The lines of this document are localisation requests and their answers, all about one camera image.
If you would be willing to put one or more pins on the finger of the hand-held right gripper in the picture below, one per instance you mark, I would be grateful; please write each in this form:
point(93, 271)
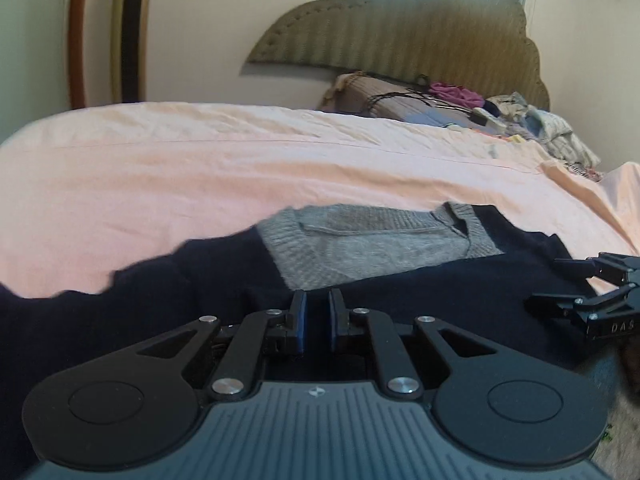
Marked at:
point(607, 266)
point(575, 306)

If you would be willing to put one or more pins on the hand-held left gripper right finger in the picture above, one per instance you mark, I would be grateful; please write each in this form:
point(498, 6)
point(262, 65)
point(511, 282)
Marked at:
point(333, 327)

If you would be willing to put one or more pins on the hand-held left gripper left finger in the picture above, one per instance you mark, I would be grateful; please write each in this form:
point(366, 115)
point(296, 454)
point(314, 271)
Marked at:
point(298, 327)

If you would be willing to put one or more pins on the grey and navy knit sweater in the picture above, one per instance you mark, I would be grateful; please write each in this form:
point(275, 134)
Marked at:
point(380, 255)

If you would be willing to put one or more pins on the pile of mixed clothes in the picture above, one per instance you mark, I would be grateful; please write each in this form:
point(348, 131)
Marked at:
point(535, 125)

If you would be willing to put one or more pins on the pink bed sheet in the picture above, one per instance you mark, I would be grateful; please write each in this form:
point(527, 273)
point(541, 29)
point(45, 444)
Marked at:
point(200, 170)

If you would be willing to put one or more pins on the pink crumpled garment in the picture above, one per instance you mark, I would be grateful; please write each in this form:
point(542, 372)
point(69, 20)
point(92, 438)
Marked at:
point(452, 92)

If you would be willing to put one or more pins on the brown striped pillow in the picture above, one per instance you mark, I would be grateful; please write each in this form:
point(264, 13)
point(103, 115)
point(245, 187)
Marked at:
point(385, 100)

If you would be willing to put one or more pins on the olive tufted headboard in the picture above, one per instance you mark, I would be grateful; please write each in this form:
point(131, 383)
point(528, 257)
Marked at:
point(400, 30)

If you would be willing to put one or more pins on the gold and black frame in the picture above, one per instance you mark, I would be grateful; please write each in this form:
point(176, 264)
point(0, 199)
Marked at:
point(129, 30)

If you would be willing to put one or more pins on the brown wooden frame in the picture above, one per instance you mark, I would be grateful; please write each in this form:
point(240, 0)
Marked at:
point(77, 35)

